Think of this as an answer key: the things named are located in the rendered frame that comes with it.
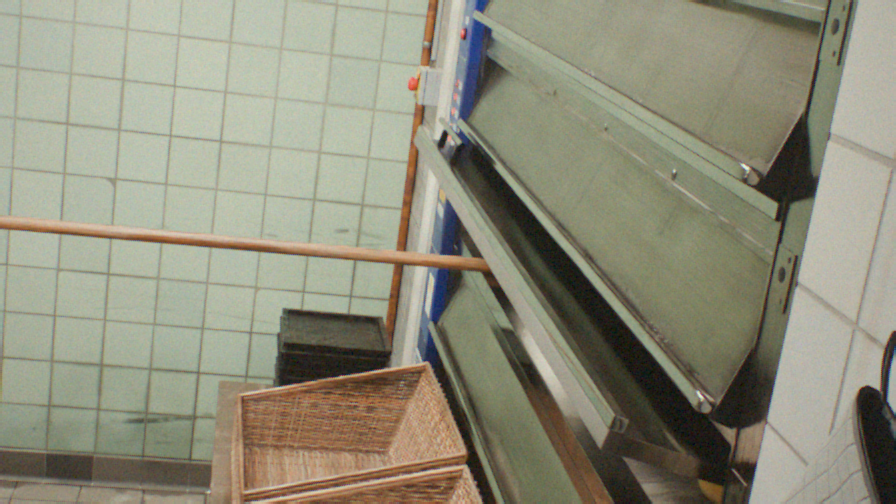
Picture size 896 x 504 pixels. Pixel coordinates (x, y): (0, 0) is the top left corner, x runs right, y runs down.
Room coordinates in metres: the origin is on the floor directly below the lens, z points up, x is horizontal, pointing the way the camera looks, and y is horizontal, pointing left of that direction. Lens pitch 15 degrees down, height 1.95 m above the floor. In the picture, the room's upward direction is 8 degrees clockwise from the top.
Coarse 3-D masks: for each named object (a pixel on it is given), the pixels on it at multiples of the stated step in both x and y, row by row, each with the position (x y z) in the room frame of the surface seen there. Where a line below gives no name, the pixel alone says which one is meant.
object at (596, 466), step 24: (480, 288) 2.77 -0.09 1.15; (504, 312) 2.51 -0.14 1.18; (528, 336) 2.38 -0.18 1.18; (528, 360) 2.26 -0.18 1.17; (552, 384) 2.12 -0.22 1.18; (552, 408) 2.05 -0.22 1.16; (576, 432) 1.92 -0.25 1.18; (576, 456) 1.88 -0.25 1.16; (600, 456) 1.83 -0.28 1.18; (600, 480) 1.75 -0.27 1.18; (624, 480) 1.76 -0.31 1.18
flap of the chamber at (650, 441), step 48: (480, 192) 2.56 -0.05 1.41; (480, 240) 2.13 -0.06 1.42; (528, 240) 2.24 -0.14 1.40; (576, 288) 1.99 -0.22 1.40; (576, 336) 1.68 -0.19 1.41; (624, 336) 1.78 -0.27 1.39; (576, 384) 1.46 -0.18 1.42; (624, 384) 1.53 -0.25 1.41; (672, 384) 1.61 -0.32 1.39; (624, 432) 1.34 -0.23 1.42; (672, 432) 1.40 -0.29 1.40; (720, 480) 1.35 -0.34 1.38
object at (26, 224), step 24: (0, 216) 2.61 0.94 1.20; (144, 240) 2.66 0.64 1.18; (168, 240) 2.66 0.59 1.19; (192, 240) 2.67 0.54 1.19; (216, 240) 2.68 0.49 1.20; (240, 240) 2.69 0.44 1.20; (264, 240) 2.71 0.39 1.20; (408, 264) 2.76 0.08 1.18; (432, 264) 2.76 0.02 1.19; (456, 264) 2.77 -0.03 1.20; (480, 264) 2.78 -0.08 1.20
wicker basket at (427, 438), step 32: (320, 384) 3.01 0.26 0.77; (352, 384) 3.02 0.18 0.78; (384, 384) 3.04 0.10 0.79; (416, 384) 3.06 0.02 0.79; (256, 416) 2.98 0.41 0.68; (288, 416) 3.00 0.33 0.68; (320, 416) 3.01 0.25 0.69; (352, 416) 3.03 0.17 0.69; (384, 416) 3.05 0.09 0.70; (416, 416) 2.97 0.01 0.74; (448, 416) 2.73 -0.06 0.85; (256, 448) 2.98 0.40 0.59; (288, 448) 3.00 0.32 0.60; (320, 448) 3.01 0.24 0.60; (352, 448) 3.03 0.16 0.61; (416, 448) 2.85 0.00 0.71; (448, 448) 2.65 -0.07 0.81; (256, 480) 2.80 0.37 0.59; (288, 480) 2.83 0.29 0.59; (320, 480) 2.47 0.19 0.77; (352, 480) 2.48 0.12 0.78
